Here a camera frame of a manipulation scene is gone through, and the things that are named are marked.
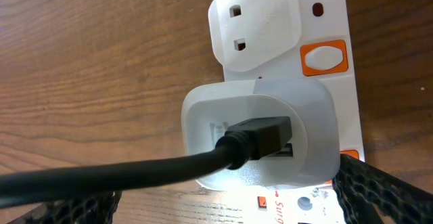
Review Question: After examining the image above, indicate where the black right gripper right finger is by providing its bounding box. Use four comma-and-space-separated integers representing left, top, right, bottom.
332, 154, 432, 224

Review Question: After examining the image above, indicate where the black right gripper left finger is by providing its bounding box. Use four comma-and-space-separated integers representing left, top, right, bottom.
8, 191, 122, 224

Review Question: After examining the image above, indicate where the black charging cable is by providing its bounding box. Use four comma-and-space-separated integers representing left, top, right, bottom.
0, 116, 293, 208

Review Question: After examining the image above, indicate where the white usb charger adapter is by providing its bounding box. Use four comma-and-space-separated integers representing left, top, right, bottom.
181, 79, 340, 191

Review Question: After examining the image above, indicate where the white power strip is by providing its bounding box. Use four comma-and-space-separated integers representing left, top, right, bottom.
204, 0, 365, 223

